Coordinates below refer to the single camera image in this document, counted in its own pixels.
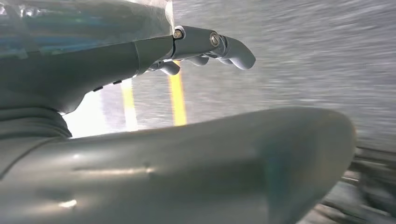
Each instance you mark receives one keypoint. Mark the yellow floor tape square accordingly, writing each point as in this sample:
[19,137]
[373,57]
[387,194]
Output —
[178,99]

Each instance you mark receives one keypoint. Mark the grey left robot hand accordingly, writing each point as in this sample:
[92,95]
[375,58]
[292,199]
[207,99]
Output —
[185,173]

